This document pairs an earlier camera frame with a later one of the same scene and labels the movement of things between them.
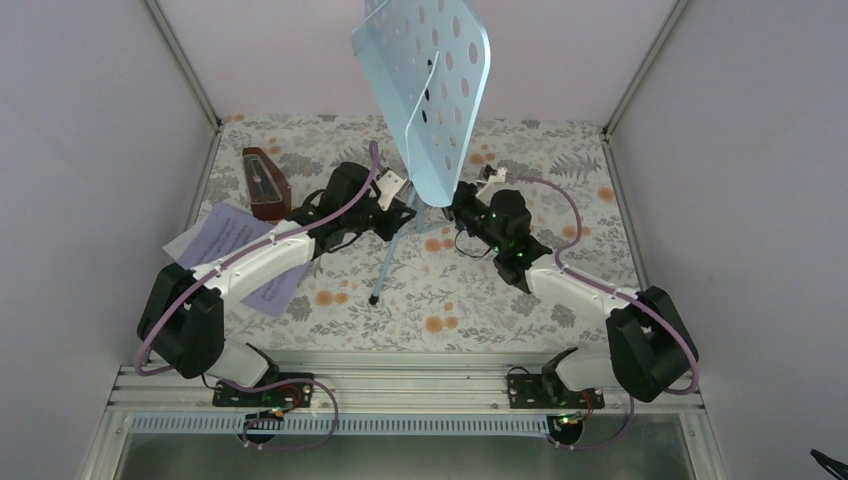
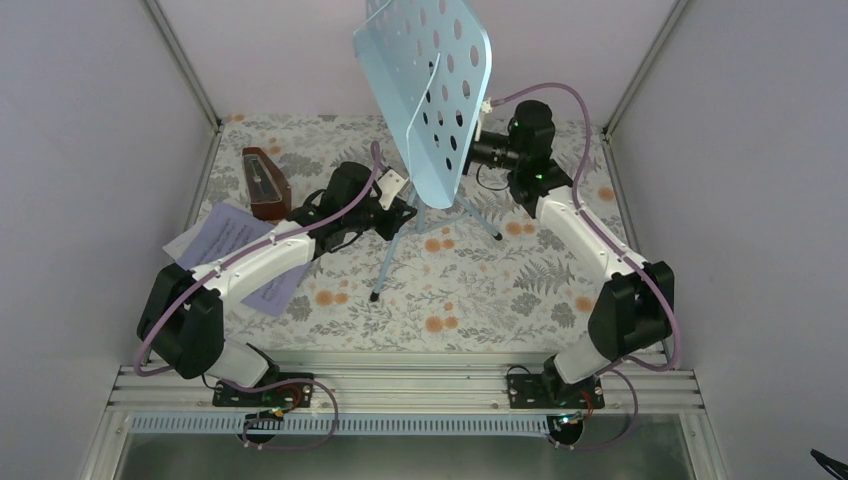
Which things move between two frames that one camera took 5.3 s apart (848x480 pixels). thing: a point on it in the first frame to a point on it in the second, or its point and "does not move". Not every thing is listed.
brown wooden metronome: x=270 y=191 does not move
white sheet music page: x=175 y=246 does not move
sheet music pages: x=218 y=233 does not move
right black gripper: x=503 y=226 to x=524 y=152
